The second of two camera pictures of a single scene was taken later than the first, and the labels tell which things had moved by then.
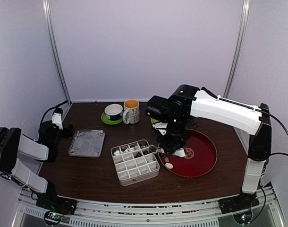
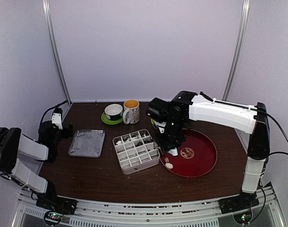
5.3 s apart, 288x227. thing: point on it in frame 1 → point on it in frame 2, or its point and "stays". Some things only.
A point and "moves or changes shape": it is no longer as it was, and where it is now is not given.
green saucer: (110, 121) stays
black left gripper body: (66, 134) stays
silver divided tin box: (134, 161) moves or changes shape
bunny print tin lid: (87, 143) stays
